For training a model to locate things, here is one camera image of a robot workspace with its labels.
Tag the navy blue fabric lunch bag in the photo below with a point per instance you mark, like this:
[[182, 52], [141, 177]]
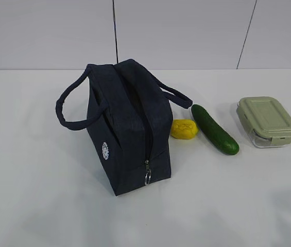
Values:
[[129, 119]]

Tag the yellow lemon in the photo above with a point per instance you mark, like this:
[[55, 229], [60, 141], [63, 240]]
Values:
[[184, 129]]

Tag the glass container with green lid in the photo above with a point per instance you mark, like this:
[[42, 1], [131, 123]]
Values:
[[265, 120]]

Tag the green cucumber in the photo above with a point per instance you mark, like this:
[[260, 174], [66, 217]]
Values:
[[220, 139]]

